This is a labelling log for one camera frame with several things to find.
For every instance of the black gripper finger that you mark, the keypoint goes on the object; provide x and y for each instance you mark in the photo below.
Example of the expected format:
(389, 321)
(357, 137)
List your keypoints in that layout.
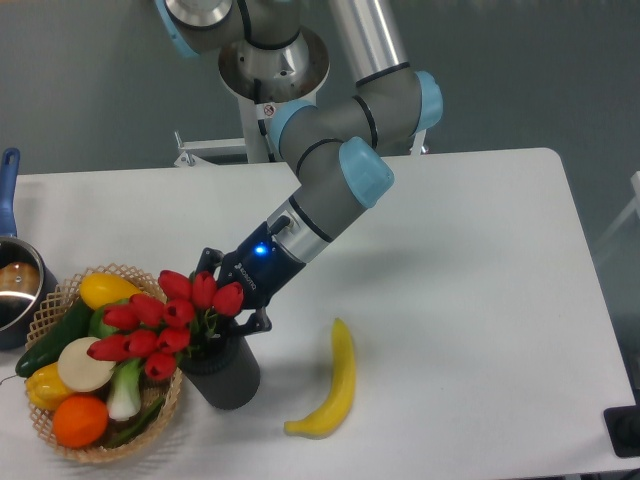
(257, 322)
(210, 261)

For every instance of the red tulip bouquet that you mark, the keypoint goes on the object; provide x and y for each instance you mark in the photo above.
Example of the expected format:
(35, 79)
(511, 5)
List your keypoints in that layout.
(185, 323)

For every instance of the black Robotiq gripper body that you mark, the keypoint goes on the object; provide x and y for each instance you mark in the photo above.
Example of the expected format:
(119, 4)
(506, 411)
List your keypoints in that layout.
(260, 265)

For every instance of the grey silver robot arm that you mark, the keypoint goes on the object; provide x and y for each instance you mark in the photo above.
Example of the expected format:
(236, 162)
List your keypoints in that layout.
(267, 57)

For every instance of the green cucumber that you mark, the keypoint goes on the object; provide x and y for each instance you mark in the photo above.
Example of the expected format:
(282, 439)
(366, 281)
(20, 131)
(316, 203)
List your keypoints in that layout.
(73, 325)

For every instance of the yellow bell pepper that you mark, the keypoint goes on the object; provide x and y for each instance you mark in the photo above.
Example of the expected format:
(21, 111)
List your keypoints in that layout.
(45, 389)

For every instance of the blue handled saucepan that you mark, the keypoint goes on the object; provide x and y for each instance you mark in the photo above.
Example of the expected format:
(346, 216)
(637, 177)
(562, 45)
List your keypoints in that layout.
(25, 279)

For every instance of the black device at edge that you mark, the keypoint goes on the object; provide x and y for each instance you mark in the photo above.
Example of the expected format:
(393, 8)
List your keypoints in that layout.
(623, 428)

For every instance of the woven wicker basket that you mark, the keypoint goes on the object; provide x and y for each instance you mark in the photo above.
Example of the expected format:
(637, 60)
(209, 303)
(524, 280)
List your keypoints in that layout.
(50, 312)

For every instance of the yellow lemon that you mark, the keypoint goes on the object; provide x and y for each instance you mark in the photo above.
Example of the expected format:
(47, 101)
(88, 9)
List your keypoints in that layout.
(99, 289)

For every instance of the green bok choy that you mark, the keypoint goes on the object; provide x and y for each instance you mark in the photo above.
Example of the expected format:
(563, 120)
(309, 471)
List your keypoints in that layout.
(116, 325)

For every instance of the yellow banana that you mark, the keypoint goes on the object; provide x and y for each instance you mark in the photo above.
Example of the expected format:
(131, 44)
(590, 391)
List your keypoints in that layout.
(329, 416)

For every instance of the round beige bun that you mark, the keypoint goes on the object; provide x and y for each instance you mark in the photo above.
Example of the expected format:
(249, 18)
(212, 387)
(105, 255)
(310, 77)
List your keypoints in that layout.
(80, 372)

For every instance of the green bean pod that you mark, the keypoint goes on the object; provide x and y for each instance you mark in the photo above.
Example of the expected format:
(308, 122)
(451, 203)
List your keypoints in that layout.
(145, 419)

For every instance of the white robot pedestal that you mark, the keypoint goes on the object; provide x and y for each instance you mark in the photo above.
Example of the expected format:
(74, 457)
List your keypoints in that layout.
(384, 109)

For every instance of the orange fruit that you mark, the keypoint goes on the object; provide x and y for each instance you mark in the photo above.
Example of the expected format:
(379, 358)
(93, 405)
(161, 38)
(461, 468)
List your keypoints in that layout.
(80, 420)

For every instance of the dark grey ribbed vase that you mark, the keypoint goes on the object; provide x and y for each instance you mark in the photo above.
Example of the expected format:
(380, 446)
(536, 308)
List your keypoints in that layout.
(227, 377)

